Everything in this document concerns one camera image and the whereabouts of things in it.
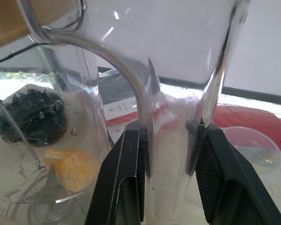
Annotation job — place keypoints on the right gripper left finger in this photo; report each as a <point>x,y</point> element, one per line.
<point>117,178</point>

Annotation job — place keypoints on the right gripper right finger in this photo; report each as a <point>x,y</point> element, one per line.
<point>227,182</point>

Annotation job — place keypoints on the orange fruit segment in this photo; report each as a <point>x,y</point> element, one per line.
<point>72,166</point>

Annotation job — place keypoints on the clear plastic blender jar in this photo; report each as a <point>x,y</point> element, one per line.
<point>164,164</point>

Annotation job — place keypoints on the dark berries cluster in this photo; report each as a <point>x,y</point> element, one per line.
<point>30,117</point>

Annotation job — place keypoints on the clear bag with red card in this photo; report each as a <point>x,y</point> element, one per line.
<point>121,110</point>

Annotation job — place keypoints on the red plastic bag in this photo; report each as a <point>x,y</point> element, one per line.
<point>248,117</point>

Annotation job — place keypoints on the clear bag with black contents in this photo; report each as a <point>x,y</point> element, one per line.
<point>112,86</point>

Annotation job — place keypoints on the tan wooden shelf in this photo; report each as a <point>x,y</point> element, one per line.
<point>4,14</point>

